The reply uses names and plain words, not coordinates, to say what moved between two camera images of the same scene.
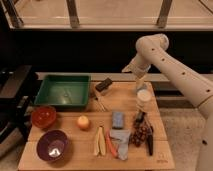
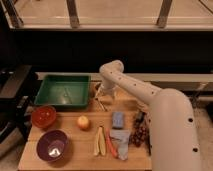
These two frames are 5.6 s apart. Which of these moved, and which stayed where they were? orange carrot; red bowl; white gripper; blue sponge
Moved: white gripper
Stayed: blue sponge; red bowl; orange carrot
